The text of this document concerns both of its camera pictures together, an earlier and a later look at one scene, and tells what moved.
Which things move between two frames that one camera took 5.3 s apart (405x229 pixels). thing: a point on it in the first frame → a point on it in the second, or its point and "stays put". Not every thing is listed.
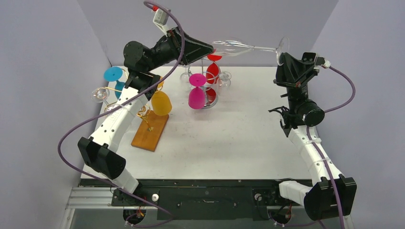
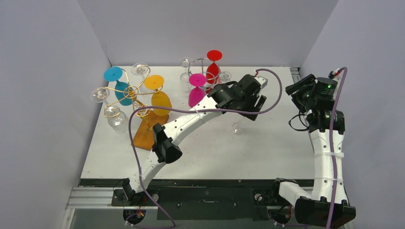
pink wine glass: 196,96 stays put
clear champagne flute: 232,47 → 237,128
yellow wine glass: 161,101 stays put
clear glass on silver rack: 224,79 stays put
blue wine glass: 113,74 stays put
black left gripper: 194,49 → 256,102
